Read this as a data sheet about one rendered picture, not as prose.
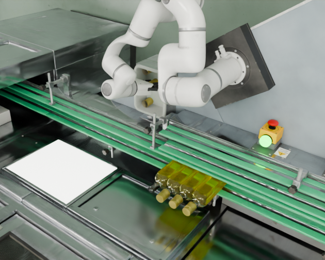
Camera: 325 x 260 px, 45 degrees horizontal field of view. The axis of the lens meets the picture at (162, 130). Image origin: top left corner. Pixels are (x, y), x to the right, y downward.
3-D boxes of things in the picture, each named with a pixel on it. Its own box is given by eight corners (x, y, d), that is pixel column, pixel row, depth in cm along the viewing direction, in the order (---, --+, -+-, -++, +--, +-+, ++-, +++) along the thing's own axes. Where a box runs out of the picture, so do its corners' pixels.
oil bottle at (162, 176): (181, 162, 169) (151, 186, 154) (182, 151, 166) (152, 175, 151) (192, 166, 167) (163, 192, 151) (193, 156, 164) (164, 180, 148)
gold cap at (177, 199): (175, 200, 146) (168, 206, 142) (175, 193, 144) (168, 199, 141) (182, 204, 144) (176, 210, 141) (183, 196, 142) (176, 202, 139)
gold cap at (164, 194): (162, 194, 149) (155, 200, 145) (162, 187, 147) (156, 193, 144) (169, 198, 147) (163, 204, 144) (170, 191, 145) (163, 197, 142)
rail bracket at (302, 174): (298, 172, 138) (285, 191, 128) (303, 155, 134) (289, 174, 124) (309, 177, 136) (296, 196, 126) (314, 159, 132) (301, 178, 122)
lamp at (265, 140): (260, 142, 148) (257, 146, 146) (262, 132, 146) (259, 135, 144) (271, 146, 146) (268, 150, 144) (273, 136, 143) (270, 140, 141)
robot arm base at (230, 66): (208, 50, 147) (185, 62, 136) (235, 38, 138) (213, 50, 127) (223, 87, 149) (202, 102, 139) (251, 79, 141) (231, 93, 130)
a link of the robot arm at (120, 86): (112, 58, 139) (129, 74, 136) (130, 58, 148) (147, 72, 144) (96, 92, 146) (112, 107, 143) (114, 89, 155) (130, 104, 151)
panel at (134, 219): (59, 141, 202) (1, 172, 178) (58, 136, 200) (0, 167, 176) (209, 216, 158) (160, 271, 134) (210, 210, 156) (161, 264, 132)
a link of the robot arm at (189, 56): (195, 30, 115) (152, 32, 125) (195, 110, 120) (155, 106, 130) (211, 30, 122) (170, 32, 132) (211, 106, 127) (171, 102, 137)
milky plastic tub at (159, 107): (145, 102, 185) (133, 109, 179) (146, 58, 174) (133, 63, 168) (175, 113, 177) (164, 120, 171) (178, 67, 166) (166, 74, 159)
